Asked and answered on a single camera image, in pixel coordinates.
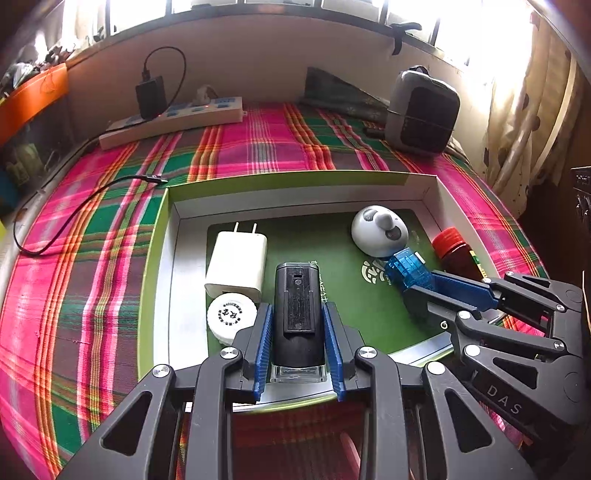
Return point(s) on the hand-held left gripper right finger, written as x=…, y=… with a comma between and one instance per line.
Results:
x=333, y=350

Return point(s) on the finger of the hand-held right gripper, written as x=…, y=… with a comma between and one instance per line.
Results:
x=429, y=300
x=461, y=290

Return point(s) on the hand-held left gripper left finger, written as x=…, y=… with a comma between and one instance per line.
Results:
x=263, y=350

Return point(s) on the brown bottle with red cap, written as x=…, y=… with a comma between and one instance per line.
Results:
x=455, y=258

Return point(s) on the blue translucent adapter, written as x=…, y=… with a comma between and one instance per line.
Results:
x=406, y=267

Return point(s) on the small white jar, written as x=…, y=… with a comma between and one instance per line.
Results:
x=228, y=316

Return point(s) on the white grey dome gadget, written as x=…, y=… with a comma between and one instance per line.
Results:
x=369, y=235

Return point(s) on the white charger plug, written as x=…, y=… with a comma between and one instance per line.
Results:
x=235, y=263

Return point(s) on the green cardboard box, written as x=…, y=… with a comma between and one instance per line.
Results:
x=300, y=240

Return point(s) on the grey checked cloth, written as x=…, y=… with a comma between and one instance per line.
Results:
x=457, y=150

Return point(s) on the dark cabinet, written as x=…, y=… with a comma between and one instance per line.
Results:
x=581, y=189

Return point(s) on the pink green plaid blanket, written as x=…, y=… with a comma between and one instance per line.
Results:
x=92, y=300

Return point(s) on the grey small heater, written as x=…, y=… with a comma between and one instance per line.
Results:
x=425, y=115

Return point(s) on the cream patterned curtain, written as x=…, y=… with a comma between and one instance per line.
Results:
x=531, y=115

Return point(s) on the dark folded cloth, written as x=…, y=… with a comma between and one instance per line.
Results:
x=341, y=97

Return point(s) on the white power strip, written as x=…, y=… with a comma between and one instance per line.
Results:
x=161, y=124

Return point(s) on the black power adapter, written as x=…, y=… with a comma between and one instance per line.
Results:
x=151, y=98

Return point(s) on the dark glass tank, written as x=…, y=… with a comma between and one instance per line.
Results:
x=27, y=152

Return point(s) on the orange plastic tray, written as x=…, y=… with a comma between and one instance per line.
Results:
x=32, y=99

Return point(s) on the window with metal bars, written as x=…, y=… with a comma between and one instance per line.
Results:
x=258, y=3

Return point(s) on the pile of assorted clutter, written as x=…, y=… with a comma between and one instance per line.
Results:
x=32, y=60

